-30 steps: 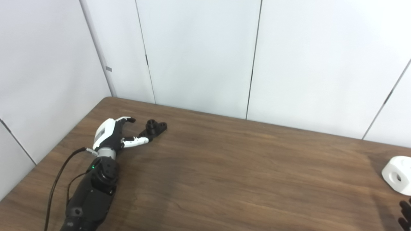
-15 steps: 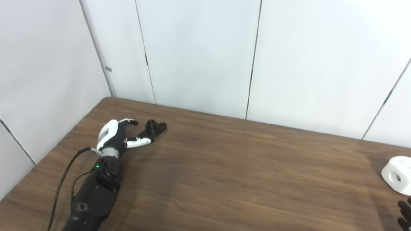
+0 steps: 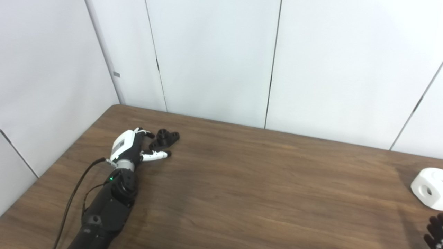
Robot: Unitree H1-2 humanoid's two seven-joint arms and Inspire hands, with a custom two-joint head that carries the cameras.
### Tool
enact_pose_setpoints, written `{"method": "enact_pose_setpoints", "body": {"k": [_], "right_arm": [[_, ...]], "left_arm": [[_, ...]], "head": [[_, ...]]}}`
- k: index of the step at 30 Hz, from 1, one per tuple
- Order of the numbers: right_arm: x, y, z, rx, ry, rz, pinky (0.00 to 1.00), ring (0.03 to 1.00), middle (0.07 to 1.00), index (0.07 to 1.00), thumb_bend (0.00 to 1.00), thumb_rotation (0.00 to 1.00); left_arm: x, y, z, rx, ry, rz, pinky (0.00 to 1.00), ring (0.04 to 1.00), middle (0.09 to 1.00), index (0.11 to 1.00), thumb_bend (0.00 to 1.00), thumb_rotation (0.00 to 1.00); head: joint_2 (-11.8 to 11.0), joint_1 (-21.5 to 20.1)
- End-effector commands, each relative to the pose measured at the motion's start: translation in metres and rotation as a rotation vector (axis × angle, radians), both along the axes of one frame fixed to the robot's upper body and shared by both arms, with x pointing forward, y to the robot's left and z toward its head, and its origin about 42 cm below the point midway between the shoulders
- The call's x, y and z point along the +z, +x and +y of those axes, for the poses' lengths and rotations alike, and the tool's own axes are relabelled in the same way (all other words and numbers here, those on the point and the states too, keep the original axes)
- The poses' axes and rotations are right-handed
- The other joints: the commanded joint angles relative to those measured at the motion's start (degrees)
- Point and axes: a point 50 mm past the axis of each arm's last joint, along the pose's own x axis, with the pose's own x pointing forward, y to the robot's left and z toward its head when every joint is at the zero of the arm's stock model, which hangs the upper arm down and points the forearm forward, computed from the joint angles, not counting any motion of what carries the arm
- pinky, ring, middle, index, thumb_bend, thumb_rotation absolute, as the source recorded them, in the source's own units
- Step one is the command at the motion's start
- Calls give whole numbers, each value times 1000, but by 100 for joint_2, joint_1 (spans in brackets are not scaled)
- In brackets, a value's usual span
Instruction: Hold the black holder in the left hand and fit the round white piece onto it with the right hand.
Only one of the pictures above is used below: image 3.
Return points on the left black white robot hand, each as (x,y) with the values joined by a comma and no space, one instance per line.
(123,145)

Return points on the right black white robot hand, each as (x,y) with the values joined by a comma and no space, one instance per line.
(436,231)

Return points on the black flanged holder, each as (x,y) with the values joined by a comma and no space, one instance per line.
(165,137)

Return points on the round white piece with holes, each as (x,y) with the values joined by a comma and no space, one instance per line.
(429,188)

